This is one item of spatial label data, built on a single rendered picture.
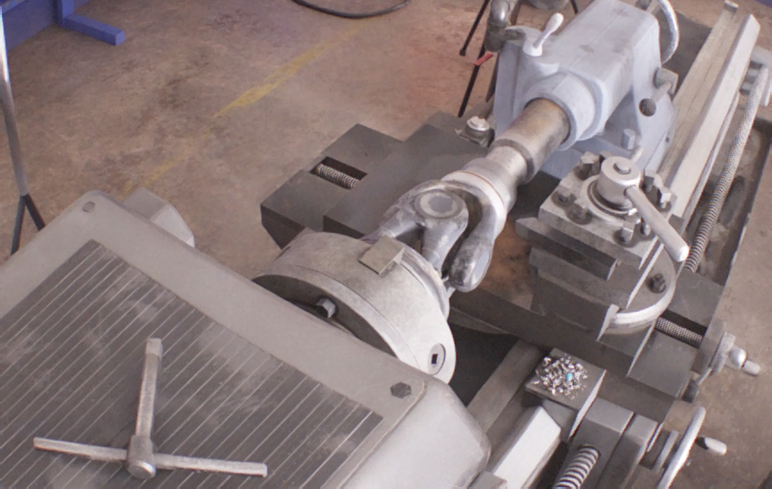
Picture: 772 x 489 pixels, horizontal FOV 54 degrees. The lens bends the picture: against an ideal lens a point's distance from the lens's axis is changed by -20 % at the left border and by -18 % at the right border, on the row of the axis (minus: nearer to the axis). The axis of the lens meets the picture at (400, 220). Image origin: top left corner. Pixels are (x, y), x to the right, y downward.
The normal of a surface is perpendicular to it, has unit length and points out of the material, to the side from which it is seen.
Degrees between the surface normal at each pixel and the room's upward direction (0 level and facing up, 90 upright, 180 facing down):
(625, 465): 90
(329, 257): 10
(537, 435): 36
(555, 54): 0
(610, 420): 0
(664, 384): 0
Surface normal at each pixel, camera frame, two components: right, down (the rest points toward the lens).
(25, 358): 0.07, -0.76
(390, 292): 0.44, -0.51
